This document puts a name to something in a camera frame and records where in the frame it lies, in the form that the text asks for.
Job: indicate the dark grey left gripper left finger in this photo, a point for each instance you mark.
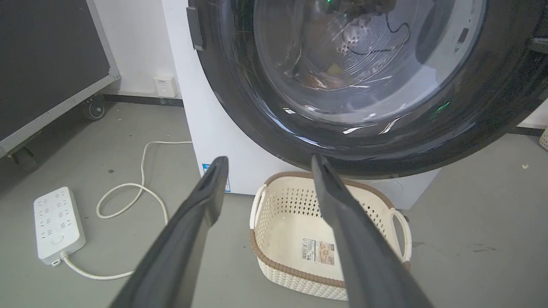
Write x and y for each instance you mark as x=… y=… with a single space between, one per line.
x=180 y=252

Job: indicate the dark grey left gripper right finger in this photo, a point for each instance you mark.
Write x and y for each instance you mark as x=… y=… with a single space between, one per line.
x=364 y=252

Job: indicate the round black washing machine door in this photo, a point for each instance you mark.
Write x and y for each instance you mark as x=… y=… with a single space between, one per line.
x=368 y=81

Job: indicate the white washing machine body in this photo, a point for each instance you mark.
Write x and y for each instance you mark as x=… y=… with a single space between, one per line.
x=222 y=137

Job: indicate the cream woven laundry basket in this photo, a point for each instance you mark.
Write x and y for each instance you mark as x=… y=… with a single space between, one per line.
x=295 y=239

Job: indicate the white power strip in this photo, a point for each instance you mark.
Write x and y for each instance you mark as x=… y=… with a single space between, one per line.
x=58 y=224

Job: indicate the grey caster wheel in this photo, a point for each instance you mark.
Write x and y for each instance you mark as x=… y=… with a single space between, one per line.
x=94 y=109

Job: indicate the dark caster wheel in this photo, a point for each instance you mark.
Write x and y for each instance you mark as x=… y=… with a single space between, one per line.
x=21 y=157

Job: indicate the white perforated basket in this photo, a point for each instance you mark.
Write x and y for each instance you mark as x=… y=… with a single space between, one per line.
x=544 y=139

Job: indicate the white wall socket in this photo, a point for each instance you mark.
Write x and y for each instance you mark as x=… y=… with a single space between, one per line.
x=165 y=86

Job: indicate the black panel with metal frame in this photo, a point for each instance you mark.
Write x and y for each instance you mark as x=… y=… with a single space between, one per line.
x=47 y=60

